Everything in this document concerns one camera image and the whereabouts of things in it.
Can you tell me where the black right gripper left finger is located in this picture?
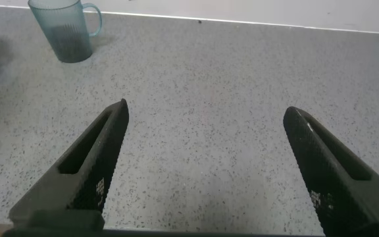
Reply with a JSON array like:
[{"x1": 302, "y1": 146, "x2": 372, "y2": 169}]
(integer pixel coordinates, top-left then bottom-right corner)
[{"x1": 9, "y1": 98, "x2": 130, "y2": 231}]

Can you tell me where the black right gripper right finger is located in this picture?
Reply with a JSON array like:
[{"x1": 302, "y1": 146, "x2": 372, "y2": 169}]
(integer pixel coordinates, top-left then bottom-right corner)
[{"x1": 282, "y1": 105, "x2": 379, "y2": 237}]

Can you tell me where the translucent teal ribbed mug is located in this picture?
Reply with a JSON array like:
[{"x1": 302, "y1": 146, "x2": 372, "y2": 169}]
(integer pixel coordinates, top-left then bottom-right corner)
[{"x1": 28, "y1": 0, "x2": 103, "y2": 64}]

